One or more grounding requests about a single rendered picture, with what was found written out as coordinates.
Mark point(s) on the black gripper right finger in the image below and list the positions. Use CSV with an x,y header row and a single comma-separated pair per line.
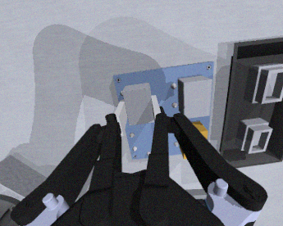
x,y
232,196

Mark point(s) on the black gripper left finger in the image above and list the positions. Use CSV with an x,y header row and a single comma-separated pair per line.
x,y
59,191

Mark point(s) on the yellow rectangular block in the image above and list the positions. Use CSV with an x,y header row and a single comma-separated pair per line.
x,y
201,129

